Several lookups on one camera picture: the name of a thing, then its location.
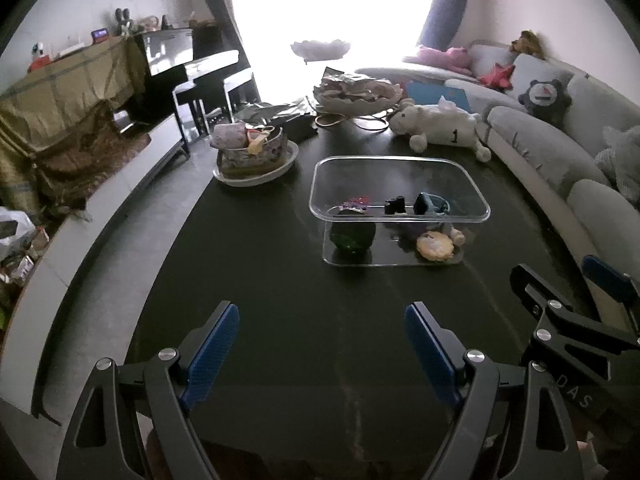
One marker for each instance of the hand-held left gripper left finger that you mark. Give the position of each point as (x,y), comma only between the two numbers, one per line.
(212,355)

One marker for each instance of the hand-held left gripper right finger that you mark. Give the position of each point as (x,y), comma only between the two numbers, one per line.
(432,355)

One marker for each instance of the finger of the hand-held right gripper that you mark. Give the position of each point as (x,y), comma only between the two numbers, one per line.
(607,277)
(535,290)

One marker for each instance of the orange mooncake toy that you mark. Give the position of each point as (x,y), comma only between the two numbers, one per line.
(435,247)

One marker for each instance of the dark green ball toy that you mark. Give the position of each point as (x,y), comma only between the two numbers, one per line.
(352,235)

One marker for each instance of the small black toy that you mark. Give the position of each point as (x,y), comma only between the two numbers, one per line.
(395,205)

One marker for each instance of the purple toy camera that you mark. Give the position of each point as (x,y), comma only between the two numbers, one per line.
(352,206)

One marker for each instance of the clear plastic container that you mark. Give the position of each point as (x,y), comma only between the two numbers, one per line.
(395,175)

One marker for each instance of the dark marble desktop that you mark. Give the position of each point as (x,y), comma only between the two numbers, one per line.
(260,270)

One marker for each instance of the striped star cushion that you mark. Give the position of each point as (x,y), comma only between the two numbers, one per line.
(622,160)

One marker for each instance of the grey sofa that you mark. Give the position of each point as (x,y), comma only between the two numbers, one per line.
(545,155)

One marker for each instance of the white low cabinet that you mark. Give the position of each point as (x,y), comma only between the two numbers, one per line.
(100,230)

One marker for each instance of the white plush sheep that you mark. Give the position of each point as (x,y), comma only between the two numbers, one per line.
(445,127)

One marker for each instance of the dark blue round cushion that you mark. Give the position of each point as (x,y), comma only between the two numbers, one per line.
(545,99)

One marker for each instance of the white plate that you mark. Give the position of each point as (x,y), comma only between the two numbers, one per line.
(280,170)

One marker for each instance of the red star plush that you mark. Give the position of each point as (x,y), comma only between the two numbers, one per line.
(497,76)

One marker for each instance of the blue box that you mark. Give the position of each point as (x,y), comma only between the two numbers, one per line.
(435,96)

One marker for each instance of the plastic bag clutter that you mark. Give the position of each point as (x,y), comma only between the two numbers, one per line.
(17,250)

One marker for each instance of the brown patterned cloth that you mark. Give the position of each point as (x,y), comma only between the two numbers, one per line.
(75,170)

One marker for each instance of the black box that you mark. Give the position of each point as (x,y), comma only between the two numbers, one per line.
(300,129)

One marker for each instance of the brown lion plush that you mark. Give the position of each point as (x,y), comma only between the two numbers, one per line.
(527,44)

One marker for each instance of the pink plush toy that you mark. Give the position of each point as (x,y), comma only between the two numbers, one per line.
(442,59)

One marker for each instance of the silver paper wrappers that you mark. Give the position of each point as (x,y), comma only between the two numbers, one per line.
(272,111)

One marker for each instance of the black piano bench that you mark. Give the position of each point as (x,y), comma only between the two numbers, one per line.
(205,90)

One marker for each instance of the blue curtain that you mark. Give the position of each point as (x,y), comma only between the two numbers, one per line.
(445,5)

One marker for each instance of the olive plaid cloth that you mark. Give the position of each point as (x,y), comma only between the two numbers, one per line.
(65,95)

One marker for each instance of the black upright piano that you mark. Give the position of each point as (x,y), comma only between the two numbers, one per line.
(167,55)

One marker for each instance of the white tiered lotus fruit stand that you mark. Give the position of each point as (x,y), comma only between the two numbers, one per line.
(320,50)

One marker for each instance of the small blue clock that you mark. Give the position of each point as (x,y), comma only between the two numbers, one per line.
(100,35)

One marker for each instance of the group of small figurines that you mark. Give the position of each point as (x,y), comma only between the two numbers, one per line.
(142,22)

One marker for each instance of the red and white toy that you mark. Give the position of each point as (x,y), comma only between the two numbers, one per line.
(39,56)

